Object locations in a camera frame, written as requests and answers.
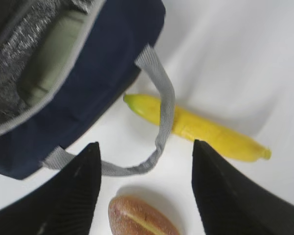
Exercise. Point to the yellow banana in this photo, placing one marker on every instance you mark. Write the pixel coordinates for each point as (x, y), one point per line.
(187, 125)

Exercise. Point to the navy and white lunch bag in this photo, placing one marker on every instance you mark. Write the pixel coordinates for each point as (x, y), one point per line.
(115, 43)

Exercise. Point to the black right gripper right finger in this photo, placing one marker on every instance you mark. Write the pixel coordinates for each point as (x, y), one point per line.
(229, 203)

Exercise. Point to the green lidded glass container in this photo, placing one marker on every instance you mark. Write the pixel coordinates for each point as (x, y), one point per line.
(45, 65)

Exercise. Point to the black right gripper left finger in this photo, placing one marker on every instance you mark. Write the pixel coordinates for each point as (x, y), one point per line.
(64, 205)

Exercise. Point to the brown bread roll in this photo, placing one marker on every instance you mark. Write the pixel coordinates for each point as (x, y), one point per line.
(129, 215)

